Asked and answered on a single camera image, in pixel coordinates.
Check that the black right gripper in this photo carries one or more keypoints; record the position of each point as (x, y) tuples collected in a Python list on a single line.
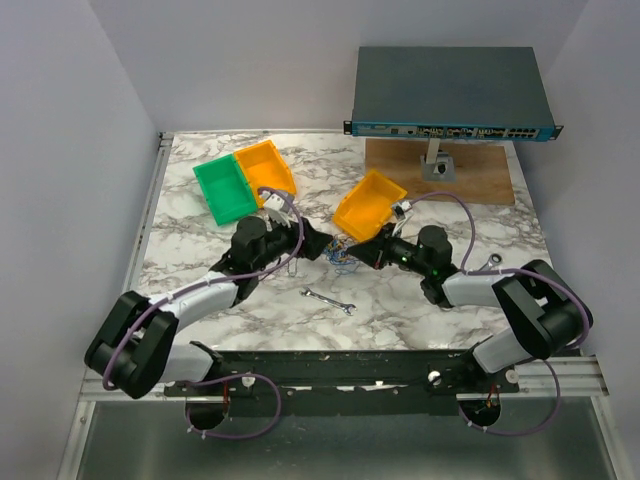
[(375, 252)]

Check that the wooden base board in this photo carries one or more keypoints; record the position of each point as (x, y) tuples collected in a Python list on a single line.
[(481, 170)]

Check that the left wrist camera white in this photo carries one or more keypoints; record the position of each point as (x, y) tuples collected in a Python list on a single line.
[(277, 206)]

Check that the yellow bin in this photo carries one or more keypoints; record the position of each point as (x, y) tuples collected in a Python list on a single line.
[(263, 166), (368, 206)]

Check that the silver open-end wrench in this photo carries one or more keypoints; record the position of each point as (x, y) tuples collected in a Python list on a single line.
[(347, 308)]

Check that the green plastic bin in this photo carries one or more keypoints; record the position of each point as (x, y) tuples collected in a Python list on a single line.
[(225, 189)]

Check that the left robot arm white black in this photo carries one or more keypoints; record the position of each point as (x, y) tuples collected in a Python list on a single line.
[(134, 349)]

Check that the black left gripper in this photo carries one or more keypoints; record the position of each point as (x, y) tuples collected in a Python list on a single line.
[(315, 243)]

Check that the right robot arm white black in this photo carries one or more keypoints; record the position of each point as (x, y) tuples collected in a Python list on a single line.
[(544, 315)]

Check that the blue network switch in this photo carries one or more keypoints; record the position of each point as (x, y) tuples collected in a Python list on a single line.
[(470, 93)]

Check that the aluminium table frame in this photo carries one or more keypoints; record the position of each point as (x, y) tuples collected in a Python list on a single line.
[(177, 240)]

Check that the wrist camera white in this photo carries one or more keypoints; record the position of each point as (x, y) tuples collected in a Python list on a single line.
[(277, 206), (402, 210)]

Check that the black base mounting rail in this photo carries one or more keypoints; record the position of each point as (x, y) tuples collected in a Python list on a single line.
[(344, 383)]

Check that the metal switch stand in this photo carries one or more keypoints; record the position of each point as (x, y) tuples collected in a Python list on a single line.
[(436, 164)]

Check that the silver ratchet wrench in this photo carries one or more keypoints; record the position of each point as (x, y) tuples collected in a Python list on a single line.
[(493, 262)]

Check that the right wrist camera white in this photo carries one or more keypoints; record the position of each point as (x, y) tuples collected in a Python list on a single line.
[(402, 210)]

